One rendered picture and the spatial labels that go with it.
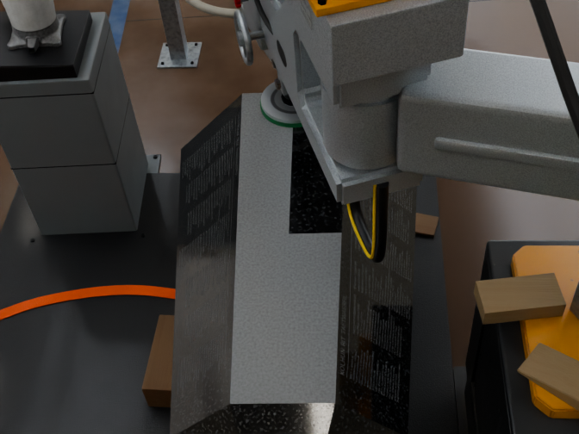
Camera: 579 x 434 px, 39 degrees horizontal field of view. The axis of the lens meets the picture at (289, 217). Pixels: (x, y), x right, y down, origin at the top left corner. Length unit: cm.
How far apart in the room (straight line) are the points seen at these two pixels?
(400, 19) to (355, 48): 9
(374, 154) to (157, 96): 239
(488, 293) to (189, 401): 79
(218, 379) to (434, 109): 85
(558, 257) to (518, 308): 25
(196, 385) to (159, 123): 199
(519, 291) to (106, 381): 153
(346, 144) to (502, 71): 34
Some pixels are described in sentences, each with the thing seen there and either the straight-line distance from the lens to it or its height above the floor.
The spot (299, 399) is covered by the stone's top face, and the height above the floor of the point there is 82.
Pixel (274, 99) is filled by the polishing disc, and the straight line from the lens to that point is 257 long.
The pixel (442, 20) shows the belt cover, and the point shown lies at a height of 166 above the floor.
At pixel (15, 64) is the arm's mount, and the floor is 86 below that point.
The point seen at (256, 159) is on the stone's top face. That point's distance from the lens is 242.
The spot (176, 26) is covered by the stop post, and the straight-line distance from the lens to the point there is 408.
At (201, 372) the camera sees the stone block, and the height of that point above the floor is 73.
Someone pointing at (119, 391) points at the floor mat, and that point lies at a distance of 297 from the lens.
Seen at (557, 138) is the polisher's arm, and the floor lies 142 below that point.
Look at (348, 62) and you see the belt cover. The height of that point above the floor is 162.
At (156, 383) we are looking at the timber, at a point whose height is 13.
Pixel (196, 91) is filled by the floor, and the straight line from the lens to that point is 400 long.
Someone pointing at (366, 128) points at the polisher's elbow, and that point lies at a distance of 168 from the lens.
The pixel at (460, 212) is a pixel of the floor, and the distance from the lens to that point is 338.
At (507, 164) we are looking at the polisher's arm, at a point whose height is 133.
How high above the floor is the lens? 250
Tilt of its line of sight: 48 degrees down
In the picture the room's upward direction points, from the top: 6 degrees counter-clockwise
